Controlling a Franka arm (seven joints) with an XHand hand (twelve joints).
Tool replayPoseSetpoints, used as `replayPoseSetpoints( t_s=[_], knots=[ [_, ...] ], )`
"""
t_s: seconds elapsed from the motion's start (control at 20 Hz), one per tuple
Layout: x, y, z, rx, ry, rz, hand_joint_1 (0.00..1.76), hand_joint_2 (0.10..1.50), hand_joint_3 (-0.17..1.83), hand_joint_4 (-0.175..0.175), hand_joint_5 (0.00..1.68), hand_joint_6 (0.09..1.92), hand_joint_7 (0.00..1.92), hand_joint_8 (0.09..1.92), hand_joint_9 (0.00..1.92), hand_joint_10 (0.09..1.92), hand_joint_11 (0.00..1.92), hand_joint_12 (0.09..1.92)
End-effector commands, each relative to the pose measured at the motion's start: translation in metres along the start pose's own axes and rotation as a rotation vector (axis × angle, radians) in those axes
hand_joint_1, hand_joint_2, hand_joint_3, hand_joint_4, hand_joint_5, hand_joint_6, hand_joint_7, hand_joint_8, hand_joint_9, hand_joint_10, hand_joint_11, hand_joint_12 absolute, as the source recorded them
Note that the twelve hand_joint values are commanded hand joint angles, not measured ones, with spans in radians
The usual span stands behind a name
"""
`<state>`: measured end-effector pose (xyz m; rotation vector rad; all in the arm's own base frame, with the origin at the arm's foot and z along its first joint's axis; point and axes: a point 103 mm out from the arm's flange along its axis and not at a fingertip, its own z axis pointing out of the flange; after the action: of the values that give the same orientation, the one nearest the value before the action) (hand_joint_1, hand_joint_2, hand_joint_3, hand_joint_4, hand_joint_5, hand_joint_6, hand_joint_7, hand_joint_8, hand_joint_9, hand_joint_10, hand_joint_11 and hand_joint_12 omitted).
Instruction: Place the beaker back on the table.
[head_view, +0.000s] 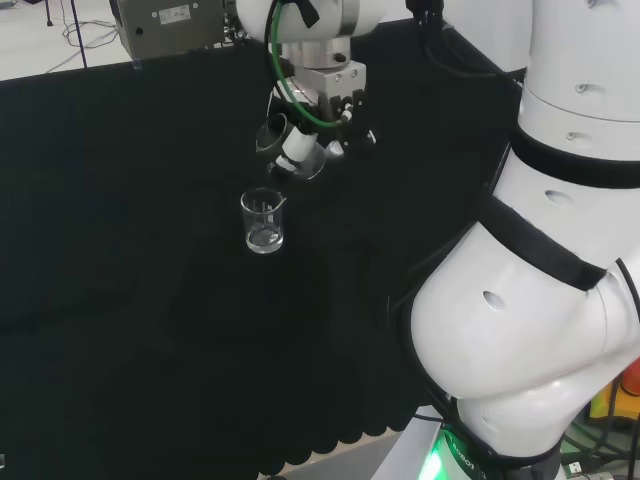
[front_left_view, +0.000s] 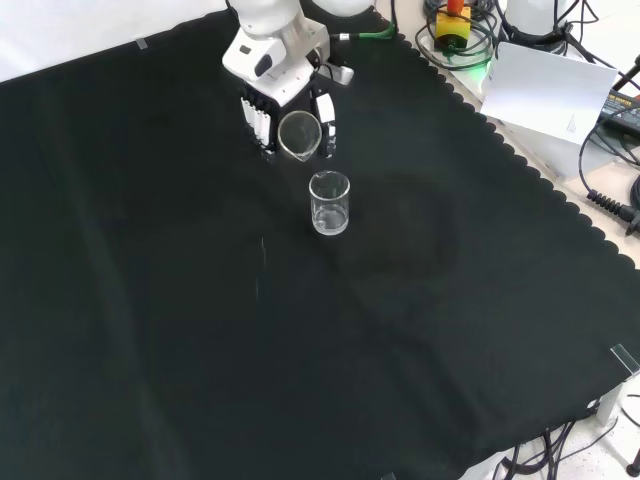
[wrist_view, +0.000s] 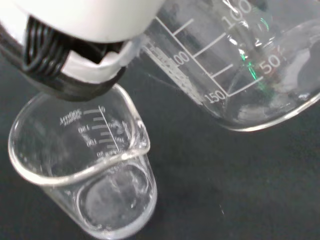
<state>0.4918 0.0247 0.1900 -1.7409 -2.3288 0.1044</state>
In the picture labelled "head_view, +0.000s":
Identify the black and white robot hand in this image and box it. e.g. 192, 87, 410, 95
267, 82, 379, 177

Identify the large clear glass beaker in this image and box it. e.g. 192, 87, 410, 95
254, 111, 327, 182

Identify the small clear glass beaker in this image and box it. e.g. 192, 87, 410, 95
239, 187, 288, 255

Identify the grey metal equipment box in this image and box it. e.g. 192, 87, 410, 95
108, 0, 237, 59

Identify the black bench cloth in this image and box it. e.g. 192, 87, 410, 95
0, 20, 527, 480

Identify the dark tripod leg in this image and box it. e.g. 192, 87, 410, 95
69, 0, 90, 69

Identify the pale board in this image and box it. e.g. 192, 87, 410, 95
277, 418, 454, 480

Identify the yellow stop button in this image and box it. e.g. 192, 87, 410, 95
585, 367, 640, 430

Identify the green cable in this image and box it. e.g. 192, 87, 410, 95
266, 0, 347, 129

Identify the black cable bundle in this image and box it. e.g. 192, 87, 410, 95
404, 0, 527, 82

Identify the thin floor cable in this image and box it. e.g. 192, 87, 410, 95
47, 0, 121, 67

